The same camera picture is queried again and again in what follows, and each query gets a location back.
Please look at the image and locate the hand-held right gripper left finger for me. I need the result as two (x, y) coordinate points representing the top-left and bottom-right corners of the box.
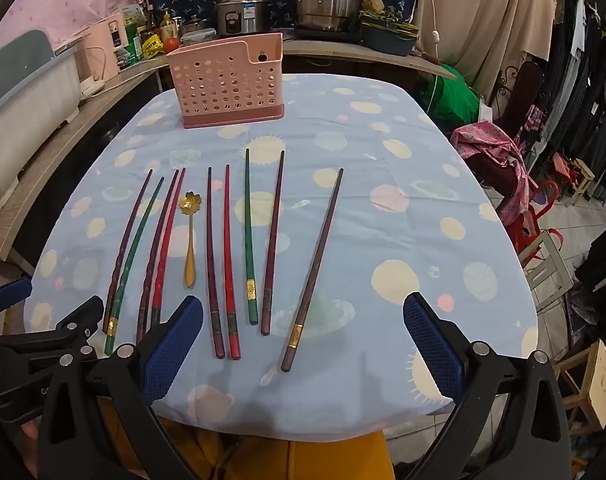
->
(38, 295), (204, 480)

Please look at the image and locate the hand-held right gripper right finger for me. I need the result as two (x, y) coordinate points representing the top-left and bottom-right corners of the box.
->
(403, 291), (574, 480)

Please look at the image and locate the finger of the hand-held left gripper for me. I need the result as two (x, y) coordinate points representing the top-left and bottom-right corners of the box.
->
(0, 276), (34, 319)
(0, 295), (106, 362)

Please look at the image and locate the green wavy chopstick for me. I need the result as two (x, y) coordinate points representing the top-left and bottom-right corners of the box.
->
(104, 176), (164, 356)

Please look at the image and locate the red straight chopstick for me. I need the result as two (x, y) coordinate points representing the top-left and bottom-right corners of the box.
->
(224, 163), (242, 361)

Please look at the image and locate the red wavy chopstick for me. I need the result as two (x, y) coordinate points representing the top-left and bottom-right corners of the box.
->
(151, 167), (187, 326)

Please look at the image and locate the maroon wavy chopstick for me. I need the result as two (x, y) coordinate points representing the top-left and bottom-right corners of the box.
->
(135, 168), (180, 343)

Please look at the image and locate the dark purple wavy chopstick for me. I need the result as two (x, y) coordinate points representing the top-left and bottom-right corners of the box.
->
(102, 169), (154, 335)

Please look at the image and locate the green straight chopstick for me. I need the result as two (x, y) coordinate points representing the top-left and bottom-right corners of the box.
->
(244, 147), (260, 326)

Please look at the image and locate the brown chopstick gold band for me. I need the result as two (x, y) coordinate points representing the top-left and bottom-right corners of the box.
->
(280, 167), (345, 373)

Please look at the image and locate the maroon straight chopstick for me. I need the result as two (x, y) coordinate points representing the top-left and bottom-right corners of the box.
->
(260, 149), (286, 337)
(206, 166), (225, 360)

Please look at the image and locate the pink perforated utensil caddy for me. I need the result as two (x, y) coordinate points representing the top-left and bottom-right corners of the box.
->
(167, 32), (286, 130)

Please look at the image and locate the gold flower spoon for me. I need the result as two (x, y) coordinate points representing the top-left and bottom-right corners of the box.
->
(180, 191), (204, 290)

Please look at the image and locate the blue planet print tablecloth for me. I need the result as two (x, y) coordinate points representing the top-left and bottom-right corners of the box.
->
(25, 74), (540, 442)

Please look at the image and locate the white chair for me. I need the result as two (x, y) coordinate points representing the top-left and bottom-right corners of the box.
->
(524, 231), (574, 312)

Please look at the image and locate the person's yellow clothing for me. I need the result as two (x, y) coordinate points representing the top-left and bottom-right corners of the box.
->
(97, 399), (396, 480)

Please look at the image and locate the red plastic stool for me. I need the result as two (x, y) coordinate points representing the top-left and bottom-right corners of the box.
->
(517, 179), (560, 257)

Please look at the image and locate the wooden stool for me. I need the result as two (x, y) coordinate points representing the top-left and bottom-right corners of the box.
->
(552, 339), (606, 432)

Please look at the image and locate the white dish rack grey lid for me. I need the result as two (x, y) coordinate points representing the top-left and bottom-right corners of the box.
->
(0, 29), (84, 212)

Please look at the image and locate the pink floral cloth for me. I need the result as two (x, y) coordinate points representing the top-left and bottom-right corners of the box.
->
(449, 121), (532, 227)

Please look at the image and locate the white power strip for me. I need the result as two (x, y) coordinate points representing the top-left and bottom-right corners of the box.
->
(79, 76), (107, 97)

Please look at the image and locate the green bag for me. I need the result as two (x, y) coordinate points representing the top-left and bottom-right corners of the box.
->
(416, 62), (484, 127)

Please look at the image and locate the pink kitchen appliance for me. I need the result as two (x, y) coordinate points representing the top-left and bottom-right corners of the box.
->
(84, 18), (132, 80)

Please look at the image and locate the dark metal chair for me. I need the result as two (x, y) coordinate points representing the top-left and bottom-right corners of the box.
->
(492, 61), (547, 132)

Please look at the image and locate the green carton box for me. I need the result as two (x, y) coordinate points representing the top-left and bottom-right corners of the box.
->
(117, 4), (150, 69)

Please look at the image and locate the row of hanging clothes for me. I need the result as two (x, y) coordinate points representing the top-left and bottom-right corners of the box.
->
(542, 0), (606, 202)

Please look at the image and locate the blue planter with plants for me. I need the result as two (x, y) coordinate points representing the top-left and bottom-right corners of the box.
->
(359, 7), (420, 57)

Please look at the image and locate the glass container with lid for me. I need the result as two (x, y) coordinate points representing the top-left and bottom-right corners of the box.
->
(179, 27), (218, 44)

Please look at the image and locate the beige curtain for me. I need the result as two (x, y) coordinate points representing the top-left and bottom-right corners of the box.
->
(417, 0), (560, 102)

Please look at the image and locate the steel rice cooker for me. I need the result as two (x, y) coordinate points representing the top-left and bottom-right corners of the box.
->
(216, 0), (272, 37)

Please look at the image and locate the white cable with switch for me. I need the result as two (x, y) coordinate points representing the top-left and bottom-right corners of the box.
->
(429, 0), (442, 55)

